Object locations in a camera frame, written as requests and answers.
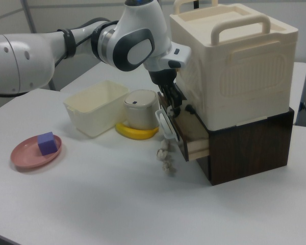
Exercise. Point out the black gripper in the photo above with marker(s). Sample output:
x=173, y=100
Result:
x=163, y=76

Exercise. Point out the black and white panda toy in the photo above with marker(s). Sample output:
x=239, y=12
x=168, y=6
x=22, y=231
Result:
x=171, y=111

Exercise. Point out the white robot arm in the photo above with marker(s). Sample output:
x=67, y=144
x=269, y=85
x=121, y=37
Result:
x=132, y=40

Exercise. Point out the yellow toy banana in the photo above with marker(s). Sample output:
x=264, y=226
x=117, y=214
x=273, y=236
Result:
x=135, y=133

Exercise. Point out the small beige trash can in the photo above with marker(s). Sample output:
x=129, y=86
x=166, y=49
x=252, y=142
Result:
x=140, y=109

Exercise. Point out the cream plastic storage box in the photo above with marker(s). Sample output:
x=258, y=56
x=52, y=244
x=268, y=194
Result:
x=244, y=76

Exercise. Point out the cream open plastic bin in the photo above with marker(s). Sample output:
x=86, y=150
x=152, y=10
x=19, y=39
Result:
x=91, y=117

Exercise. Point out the dark brown wooden cabinet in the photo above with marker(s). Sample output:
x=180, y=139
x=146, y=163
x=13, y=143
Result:
x=244, y=153

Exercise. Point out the purple foam cube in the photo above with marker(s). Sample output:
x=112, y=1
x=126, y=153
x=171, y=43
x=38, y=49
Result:
x=47, y=145

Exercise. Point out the pink plastic plate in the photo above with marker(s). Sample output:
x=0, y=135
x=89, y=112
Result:
x=28, y=157

